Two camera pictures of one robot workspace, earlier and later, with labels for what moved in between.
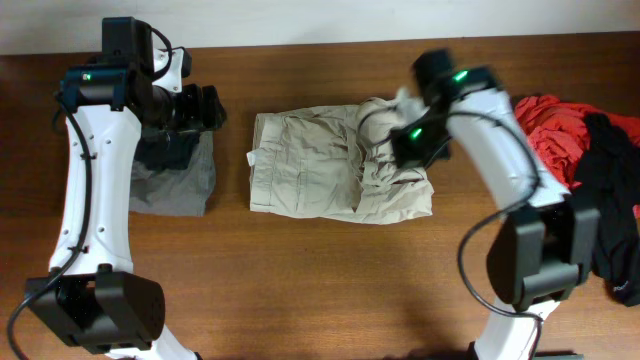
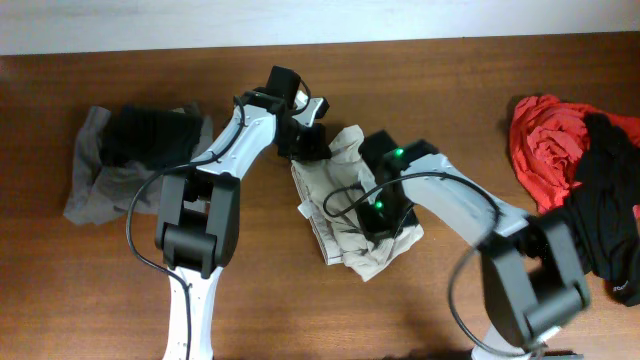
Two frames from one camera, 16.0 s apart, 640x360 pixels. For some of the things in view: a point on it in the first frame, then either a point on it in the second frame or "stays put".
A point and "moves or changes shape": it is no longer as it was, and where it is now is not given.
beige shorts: [335, 161] moves or changes shape
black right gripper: [405, 157] -> [373, 227]
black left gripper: [208, 110] -> [312, 148]
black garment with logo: [609, 176] stays put
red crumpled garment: [558, 128] stays put
